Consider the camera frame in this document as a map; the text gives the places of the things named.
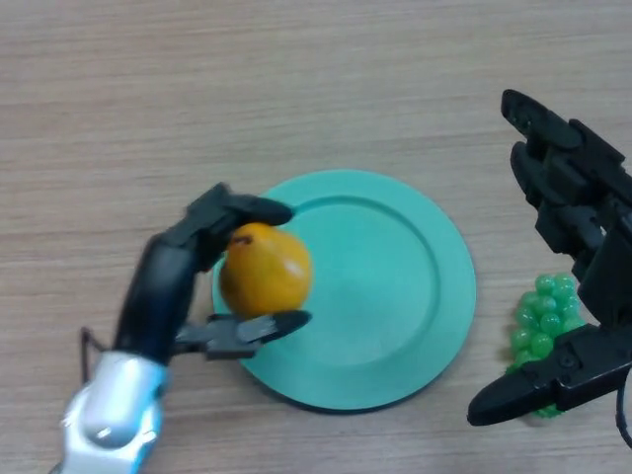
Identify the teal green round plate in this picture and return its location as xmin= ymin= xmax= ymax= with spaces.
xmin=211 ymin=170 xmax=478 ymax=414

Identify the green grape bunch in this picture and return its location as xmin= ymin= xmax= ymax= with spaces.
xmin=508 ymin=272 xmax=588 ymax=420

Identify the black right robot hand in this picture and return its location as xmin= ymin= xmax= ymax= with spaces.
xmin=466 ymin=88 xmax=632 ymax=427

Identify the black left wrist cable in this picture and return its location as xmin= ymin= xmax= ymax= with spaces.
xmin=79 ymin=326 xmax=118 ymax=384

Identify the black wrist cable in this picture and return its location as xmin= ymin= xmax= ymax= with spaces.
xmin=79 ymin=326 xmax=118 ymax=384
xmin=612 ymin=387 xmax=632 ymax=445

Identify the yellow pear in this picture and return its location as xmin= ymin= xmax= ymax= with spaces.
xmin=218 ymin=221 xmax=313 ymax=318

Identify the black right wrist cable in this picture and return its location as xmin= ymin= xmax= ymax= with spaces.
xmin=612 ymin=387 xmax=632 ymax=445

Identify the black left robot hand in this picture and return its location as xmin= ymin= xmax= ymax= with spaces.
xmin=113 ymin=182 xmax=314 ymax=367

